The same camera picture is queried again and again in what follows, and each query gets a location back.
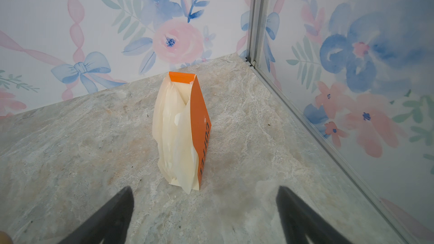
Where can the aluminium frame post right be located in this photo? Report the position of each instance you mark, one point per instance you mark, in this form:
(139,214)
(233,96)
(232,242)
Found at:
(257,22)

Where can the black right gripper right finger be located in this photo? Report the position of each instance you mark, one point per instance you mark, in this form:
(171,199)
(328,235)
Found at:
(301,224)

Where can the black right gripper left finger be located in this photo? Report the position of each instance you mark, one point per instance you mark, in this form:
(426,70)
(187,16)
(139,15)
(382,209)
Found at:
(108,225)

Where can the coffee filter pack orange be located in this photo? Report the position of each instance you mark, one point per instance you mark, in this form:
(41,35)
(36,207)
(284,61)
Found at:
(181,128)

